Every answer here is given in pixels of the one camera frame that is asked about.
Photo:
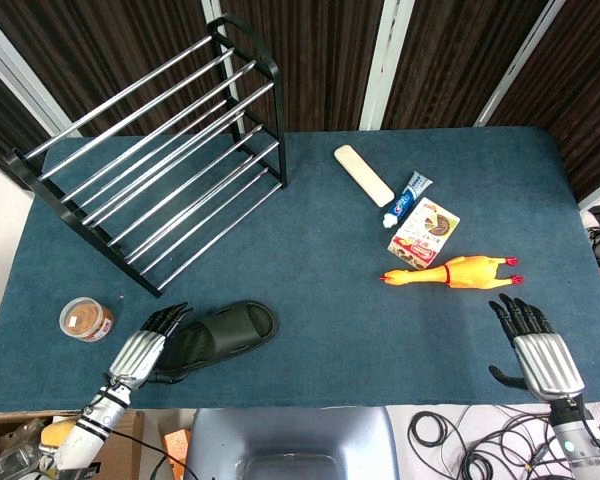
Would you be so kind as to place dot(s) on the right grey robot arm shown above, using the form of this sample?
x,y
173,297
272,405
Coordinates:
x,y
575,442

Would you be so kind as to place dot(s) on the brown slatted partition screen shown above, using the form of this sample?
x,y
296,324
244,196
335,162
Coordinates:
x,y
330,50

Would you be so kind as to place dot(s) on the round can with brown lid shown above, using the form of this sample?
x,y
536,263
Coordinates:
x,y
82,317

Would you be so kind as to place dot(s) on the yellow rubber chicken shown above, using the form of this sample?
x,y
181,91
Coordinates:
x,y
465,272

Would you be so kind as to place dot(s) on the grey plastic chair seat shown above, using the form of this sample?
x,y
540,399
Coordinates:
x,y
290,430

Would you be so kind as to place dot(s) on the brown cardboard box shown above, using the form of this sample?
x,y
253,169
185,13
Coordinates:
x,y
130,440

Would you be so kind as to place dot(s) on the cream oblong case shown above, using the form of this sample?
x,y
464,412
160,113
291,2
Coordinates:
x,y
362,174

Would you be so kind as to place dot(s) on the black chrome shoe rack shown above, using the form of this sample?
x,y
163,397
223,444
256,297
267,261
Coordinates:
x,y
280,110

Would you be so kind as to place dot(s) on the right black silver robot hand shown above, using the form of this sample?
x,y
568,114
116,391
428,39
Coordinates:
x,y
550,365

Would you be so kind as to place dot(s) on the black sandal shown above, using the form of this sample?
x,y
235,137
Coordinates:
x,y
240,325

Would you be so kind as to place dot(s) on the blue white toothpaste tube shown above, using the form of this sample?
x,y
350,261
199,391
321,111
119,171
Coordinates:
x,y
405,202

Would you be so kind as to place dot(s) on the yellow plush toy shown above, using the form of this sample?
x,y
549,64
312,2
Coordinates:
x,y
55,434

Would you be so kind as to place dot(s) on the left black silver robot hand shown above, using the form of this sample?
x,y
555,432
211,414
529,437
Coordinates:
x,y
137,352

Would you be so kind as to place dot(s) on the blue table cloth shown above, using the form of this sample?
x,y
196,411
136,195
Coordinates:
x,y
305,325

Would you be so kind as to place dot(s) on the orange block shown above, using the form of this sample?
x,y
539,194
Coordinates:
x,y
175,442

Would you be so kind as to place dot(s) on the cookie box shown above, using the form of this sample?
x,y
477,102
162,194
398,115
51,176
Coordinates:
x,y
427,230

